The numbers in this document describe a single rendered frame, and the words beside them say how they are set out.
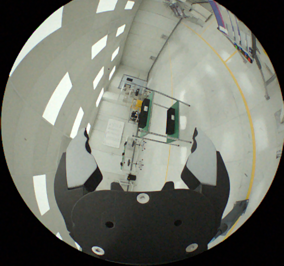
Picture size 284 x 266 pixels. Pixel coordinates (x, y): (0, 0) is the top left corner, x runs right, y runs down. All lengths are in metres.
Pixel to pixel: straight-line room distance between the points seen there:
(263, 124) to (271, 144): 0.29
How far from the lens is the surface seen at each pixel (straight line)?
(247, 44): 1.05
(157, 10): 8.04
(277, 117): 1.51
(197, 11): 4.12
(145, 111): 1.91
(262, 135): 1.46
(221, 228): 1.03
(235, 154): 1.52
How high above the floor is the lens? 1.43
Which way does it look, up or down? 14 degrees down
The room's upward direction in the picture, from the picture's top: 75 degrees counter-clockwise
